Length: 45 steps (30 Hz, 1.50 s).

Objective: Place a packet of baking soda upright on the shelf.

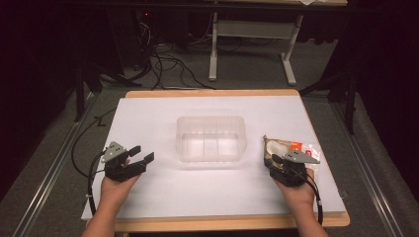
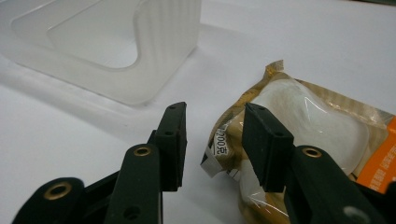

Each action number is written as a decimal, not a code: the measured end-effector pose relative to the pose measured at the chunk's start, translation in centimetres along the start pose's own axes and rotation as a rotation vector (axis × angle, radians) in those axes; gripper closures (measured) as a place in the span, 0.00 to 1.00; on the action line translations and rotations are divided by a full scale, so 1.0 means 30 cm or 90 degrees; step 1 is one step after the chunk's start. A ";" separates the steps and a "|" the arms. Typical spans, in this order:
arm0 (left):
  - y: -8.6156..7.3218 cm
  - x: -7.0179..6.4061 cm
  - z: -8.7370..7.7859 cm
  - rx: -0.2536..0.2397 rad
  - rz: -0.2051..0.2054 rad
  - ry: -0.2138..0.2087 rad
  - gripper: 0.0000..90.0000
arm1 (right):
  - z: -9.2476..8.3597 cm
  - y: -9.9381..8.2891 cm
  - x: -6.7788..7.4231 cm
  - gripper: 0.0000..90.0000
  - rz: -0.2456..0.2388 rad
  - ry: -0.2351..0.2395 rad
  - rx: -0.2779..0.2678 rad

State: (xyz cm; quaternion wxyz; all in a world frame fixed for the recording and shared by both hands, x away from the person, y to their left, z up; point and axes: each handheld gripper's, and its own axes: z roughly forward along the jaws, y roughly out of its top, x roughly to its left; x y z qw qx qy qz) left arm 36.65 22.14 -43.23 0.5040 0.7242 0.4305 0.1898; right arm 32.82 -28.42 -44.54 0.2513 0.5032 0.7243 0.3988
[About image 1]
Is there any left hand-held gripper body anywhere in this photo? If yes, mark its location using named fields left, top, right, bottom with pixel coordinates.
left=101, top=140, right=148, bottom=183

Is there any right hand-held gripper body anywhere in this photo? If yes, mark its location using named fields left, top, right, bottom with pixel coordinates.
left=268, top=150, right=321, bottom=189

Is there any clear plastic container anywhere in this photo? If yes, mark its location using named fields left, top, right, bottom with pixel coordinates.
left=175, top=115, right=248, bottom=164

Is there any person's left hand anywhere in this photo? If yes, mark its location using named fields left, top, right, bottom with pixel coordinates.
left=99, top=157, right=141, bottom=212

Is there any person's right hand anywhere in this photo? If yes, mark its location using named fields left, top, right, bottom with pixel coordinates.
left=272, top=167, right=317, bottom=211

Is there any white paper sheet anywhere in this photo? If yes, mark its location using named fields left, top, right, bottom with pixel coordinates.
left=80, top=96, right=347, bottom=221

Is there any black metal stand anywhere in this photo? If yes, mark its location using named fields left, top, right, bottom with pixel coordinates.
left=298, top=62, right=360, bottom=136
left=72, top=60, right=142, bottom=123

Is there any wooden table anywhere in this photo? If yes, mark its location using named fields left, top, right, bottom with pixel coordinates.
left=86, top=88, right=351, bottom=234

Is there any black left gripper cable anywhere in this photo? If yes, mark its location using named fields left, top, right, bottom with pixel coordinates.
left=86, top=149, right=107, bottom=217

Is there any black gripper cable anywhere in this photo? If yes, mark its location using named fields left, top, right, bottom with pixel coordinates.
left=86, top=149, right=107, bottom=217
left=290, top=167, right=325, bottom=227

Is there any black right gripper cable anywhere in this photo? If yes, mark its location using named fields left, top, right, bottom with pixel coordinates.
left=290, top=167, right=325, bottom=227

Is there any thin black floor cable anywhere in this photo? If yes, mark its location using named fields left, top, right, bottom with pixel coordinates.
left=70, top=108, right=118, bottom=180

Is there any metal floor rail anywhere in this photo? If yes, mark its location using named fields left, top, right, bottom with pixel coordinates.
left=12, top=93, right=100, bottom=237
left=330, top=101, right=398, bottom=237

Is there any bundle of black cables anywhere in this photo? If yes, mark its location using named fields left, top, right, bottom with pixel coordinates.
left=131, top=19, right=216, bottom=91

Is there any white desk frame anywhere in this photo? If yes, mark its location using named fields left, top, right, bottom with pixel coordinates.
left=208, top=12, right=304, bottom=87

